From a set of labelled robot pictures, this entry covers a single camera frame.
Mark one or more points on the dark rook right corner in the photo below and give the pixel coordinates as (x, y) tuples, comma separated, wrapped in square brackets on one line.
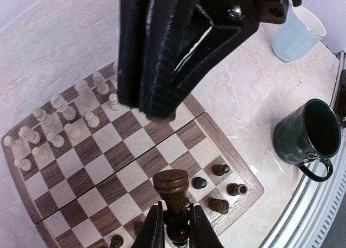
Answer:
[(234, 189)]

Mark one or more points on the dark pawn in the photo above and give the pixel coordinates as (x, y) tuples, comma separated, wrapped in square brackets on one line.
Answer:
[(199, 183), (116, 241), (220, 169)]

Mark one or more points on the dark king piece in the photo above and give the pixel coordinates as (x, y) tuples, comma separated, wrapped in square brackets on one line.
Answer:
[(172, 185)]

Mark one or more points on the light blue mug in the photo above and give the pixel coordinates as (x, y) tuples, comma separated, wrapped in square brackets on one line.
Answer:
[(301, 31)]

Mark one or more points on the aluminium front rail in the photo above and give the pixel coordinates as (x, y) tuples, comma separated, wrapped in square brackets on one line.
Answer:
[(310, 212)]

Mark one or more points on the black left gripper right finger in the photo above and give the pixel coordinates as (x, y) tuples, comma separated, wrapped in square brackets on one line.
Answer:
[(201, 233)]

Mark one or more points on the wooden chessboard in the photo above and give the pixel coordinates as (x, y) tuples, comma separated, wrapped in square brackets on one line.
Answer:
[(85, 180)]

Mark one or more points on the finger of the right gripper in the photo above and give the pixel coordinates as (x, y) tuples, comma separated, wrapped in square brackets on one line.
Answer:
[(133, 14), (184, 40)]

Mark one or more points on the dark green mug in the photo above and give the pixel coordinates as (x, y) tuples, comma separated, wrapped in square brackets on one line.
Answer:
[(309, 134)]

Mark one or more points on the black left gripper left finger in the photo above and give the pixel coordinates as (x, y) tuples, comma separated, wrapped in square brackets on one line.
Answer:
[(152, 231)]

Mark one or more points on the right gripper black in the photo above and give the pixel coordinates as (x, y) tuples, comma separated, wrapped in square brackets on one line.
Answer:
[(265, 5)]

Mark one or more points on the dark chess piece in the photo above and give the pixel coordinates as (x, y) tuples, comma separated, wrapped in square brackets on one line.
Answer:
[(168, 119)]

